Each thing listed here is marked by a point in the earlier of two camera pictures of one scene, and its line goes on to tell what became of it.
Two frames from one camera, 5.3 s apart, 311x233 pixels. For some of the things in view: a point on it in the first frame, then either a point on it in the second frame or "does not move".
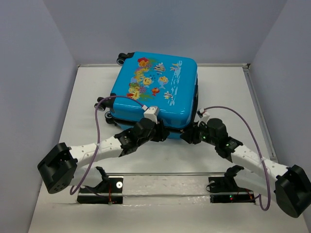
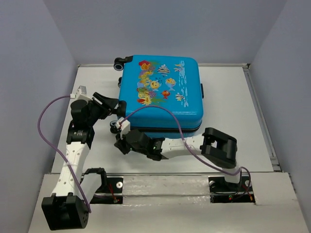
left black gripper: [161, 132] -> [109, 103]
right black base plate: [225, 190] does not move
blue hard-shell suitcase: [161, 86] does not move
